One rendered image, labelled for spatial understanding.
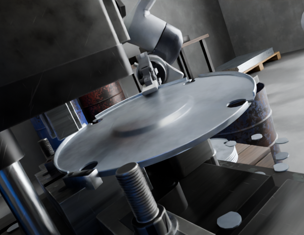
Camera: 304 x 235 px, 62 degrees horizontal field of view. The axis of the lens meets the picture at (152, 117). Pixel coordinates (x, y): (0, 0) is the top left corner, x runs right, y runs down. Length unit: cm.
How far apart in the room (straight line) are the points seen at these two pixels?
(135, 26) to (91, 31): 49
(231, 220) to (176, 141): 9
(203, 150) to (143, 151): 13
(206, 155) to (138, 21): 48
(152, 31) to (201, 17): 468
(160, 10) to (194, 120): 454
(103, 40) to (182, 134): 12
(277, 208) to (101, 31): 23
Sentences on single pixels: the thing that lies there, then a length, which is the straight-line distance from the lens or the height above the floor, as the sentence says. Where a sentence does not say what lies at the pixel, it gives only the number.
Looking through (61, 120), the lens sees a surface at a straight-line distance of 29.
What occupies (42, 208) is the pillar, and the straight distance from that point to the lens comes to 24.
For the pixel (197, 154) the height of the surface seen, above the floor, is 72.
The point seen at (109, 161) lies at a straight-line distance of 28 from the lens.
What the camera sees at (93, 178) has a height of 79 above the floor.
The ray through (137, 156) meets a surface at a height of 78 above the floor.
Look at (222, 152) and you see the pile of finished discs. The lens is 110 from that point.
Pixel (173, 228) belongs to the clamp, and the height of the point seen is 76.
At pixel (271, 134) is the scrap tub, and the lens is 158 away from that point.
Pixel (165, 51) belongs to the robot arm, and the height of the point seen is 86.
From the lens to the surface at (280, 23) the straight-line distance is 530.
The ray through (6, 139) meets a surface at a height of 85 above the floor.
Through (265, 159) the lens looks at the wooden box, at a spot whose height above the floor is 32.
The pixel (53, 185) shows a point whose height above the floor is 78.
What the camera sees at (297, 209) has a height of 70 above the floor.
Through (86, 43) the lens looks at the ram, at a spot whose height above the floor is 90.
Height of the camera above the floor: 87
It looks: 13 degrees down
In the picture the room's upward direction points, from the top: 22 degrees counter-clockwise
